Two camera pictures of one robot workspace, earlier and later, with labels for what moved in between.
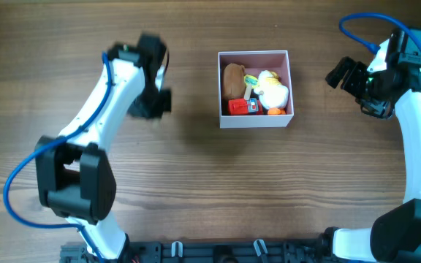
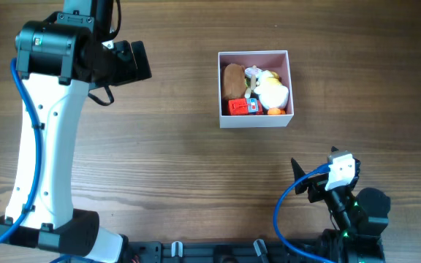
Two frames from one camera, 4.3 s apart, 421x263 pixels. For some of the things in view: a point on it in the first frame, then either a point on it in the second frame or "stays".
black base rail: (209, 252) stays
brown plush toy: (234, 81) stays
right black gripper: (354, 78) to (315, 184)
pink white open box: (254, 62) stays
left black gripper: (165, 106) to (130, 68)
